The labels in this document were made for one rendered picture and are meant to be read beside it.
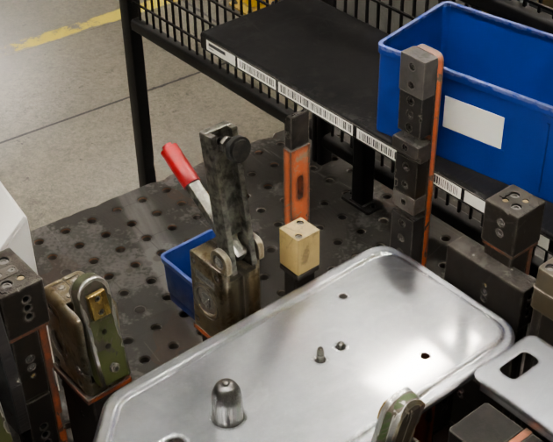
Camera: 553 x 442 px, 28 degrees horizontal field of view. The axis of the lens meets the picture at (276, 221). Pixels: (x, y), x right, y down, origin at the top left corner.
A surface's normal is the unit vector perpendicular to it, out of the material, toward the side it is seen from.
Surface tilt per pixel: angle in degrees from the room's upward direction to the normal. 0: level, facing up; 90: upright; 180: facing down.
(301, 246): 90
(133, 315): 0
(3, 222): 44
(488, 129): 90
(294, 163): 90
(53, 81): 0
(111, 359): 78
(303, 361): 0
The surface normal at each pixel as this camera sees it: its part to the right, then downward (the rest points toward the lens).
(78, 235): -0.01, -0.80
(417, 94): -0.77, 0.40
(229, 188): 0.63, 0.33
